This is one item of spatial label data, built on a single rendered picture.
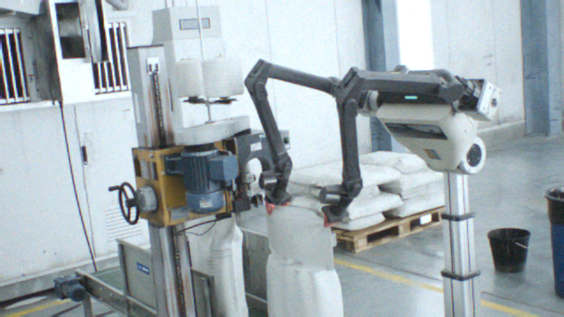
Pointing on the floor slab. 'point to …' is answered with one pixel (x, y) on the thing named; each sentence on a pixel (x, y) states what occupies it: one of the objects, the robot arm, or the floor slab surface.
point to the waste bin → (557, 234)
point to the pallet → (400, 225)
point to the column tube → (166, 301)
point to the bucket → (508, 248)
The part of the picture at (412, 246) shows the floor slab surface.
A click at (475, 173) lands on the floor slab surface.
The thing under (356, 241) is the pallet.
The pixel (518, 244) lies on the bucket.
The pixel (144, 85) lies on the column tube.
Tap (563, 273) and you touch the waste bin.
